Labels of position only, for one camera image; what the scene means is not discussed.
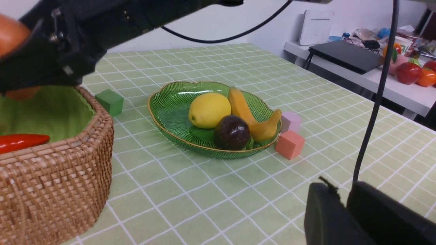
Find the green wooden cube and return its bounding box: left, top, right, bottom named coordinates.
left=95, top=89, right=124, bottom=117

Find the white side table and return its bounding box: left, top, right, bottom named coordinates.
left=284, top=42, right=436, bottom=120

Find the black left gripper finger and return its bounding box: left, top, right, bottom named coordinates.
left=304, top=177, right=436, bottom=245

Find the white box device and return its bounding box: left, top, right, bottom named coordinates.
left=298, top=10, right=335, bottom=46

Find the green checkered tablecloth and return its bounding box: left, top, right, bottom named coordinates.
left=61, top=43, right=436, bottom=245

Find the black laptop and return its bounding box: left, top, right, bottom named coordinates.
left=308, top=40, right=384, bottom=75

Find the pink-red wooden cube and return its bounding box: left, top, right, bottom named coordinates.
left=275, top=130, right=306, bottom=160

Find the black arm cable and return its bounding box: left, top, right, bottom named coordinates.
left=352, top=0, right=400, bottom=184
left=161, top=0, right=293, bottom=44

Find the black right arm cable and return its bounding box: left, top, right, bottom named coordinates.
left=161, top=0, right=293, bottom=44

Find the yellow toy lemon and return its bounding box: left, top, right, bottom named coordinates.
left=188, top=93, right=231, bottom=129

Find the orange-brown toy potato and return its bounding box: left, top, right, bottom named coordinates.
left=0, top=14, right=40, bottom=100

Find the lilac wooden cube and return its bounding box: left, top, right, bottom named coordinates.
left=281, top=111, right=301, bottom=133

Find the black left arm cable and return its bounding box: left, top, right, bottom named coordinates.
left=352, top=0, right=400, bottom=184

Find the yellow toy banana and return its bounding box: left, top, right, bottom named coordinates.
left=228, top=87, right=282, bottom=143

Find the red toy apple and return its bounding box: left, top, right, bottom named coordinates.
left=396, top=62, right=422, bottom=85

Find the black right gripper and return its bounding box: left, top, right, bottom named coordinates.
left=0, top=0, right=109, bottom=94

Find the orange toy carrot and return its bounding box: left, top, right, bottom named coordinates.
left=0, top=134, right=50, bottom=154

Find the orange toy tomato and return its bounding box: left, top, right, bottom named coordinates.
left=416, top=68, right=436, bottom=88

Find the purple toy mangosteen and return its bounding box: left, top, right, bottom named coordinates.
left=214, top=115, right=251, bottom=151

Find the green leaf-shaped glass plate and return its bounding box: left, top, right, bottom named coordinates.
left=148, top=81, right=282, bottom=159

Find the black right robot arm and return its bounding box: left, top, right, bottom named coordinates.
left=0, top=0, right=243, bottom=93

